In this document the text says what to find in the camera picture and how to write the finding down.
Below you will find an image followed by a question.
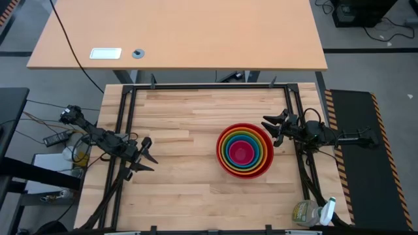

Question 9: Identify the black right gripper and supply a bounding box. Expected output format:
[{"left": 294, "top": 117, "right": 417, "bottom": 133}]
[{"left": 261, "top": 109, "right": 308, "bottom": 148}]

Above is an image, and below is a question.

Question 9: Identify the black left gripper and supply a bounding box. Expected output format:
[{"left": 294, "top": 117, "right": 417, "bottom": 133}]
[{"left": 114, "top": 136, "right": 159, "bottom": 182}]

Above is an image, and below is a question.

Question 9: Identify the orange bowl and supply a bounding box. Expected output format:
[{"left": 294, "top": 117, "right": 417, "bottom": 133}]
[{"left": 217, "top": 125, "right": 270, "bottom": 175}]

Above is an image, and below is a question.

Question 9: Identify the yellow bowl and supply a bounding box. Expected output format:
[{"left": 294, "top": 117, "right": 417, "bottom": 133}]
[{"left": 220, "top": 129, "right": 267, "bottom": 172}]

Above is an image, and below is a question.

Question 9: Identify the lime green bowl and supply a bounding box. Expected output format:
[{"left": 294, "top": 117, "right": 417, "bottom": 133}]
[{"left": 223, "top": 131, "right": 265, "bottom": 171}]

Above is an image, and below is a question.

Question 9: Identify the teal bowl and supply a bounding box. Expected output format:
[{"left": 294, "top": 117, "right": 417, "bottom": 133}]
[{"left": 225, "top": 134, "right": 261, "bottom": 170}]

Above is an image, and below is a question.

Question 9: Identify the pink bowl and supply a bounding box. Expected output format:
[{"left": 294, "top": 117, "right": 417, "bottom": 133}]
[{"left": 228, "top": 140, "right": 257, "bottom": 168}]

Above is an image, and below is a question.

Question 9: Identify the nested rainbow bowls stack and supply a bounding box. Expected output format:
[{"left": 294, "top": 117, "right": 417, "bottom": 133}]
[{"left": 216, "top": 123, "right": 275, "bottom": 180}]

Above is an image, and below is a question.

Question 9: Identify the black power strip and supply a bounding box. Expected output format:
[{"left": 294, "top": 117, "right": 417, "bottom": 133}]
[{"left": 216, "top": 70, "right": 245, "bottom": 83}]

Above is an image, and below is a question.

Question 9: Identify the black power adapter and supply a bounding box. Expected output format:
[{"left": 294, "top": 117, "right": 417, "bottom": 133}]
[{"left": 42, "top": 130, "right": 72, "bottom": 148}]

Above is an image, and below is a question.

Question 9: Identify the clear spray bottle white nozzle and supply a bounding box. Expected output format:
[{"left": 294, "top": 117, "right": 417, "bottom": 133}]
[{"left": 291, "top": 196, "right": 337, "bottom": 228}]

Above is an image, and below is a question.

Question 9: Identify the white board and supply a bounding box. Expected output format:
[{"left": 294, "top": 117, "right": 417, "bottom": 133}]
[{"left": 24, "top": 152, "right": 83, "bottom": 195}]

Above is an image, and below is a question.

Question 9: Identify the black mat with hazard stripes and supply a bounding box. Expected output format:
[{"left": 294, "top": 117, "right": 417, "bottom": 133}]
[{"left": 323, "top": 88, "right": 415, "bottom": 232}]

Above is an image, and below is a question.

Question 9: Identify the white rectangular tray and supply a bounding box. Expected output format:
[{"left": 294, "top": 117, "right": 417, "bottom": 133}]
[{"left": 89, "top": 47, "right": 123, "bottom": 61}]

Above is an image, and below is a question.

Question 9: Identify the light wooden desk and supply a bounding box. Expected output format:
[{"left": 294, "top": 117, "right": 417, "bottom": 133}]
[{"left": 26, "top": 0, "right": 329, "bottom": 72}]

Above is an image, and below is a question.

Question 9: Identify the black computer case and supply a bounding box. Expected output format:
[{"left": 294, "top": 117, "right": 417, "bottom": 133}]
[{"left": 330, "top": 0, "right": 398, "bottom": 29}]

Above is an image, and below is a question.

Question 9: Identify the black side table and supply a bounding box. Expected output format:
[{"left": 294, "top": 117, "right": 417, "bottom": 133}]
[{"left": 0, "top": 87, "right": 82, "bottom": 235}]

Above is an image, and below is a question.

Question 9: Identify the black aluminium table frame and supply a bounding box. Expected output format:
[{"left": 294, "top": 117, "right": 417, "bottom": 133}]
[{"left": 78, "top": 74, "right": 352, "bottom": 235}]

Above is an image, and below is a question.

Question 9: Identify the long black cable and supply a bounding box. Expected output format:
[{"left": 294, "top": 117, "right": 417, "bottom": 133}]
[{"left": 48, "top": 0, "right": 106, "bottom": 95}]

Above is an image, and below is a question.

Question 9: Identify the black floor cable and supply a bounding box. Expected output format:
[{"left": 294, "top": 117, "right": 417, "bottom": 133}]
[{"left": 362, "top": 16, "right": 416, "bottom": 43}]

